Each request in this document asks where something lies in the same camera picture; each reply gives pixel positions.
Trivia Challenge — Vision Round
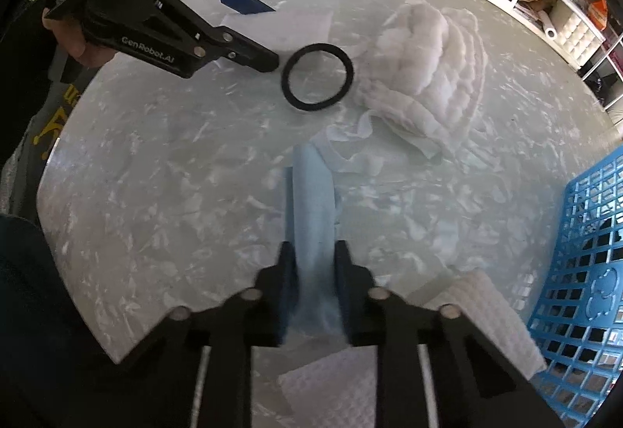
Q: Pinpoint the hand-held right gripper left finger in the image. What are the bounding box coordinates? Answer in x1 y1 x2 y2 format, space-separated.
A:
117 240 299 428

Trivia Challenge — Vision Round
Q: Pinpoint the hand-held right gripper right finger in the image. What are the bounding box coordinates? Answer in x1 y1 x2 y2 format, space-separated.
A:
334 240 566 428

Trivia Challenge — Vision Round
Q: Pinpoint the light blue face mask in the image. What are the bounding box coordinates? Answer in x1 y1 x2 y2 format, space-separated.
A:
283 142 344 342

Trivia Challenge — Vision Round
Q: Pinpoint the person's left hand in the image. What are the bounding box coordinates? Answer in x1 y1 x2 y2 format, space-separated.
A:
42 16 116 69

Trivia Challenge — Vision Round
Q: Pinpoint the white waffle cloth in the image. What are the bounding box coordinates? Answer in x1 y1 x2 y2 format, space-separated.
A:
277 344 386 428
422 269 548 381

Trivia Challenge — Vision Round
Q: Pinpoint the person's dark printed shirt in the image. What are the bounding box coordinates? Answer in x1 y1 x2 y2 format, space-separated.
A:
0 41 94 219

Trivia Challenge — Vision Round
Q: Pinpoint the white fluffy towel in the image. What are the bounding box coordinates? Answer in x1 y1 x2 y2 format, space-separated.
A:
352 0 489 157

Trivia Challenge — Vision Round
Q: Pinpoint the blue plastic basket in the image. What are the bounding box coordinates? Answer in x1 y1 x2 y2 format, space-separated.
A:
527 151 623 427

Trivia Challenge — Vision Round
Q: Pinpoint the white paper roll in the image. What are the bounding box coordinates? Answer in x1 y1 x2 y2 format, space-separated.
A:
539 12 560 40

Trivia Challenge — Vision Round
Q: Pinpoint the black rubber ring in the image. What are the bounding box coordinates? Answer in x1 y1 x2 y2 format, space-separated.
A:
281 43 355 113

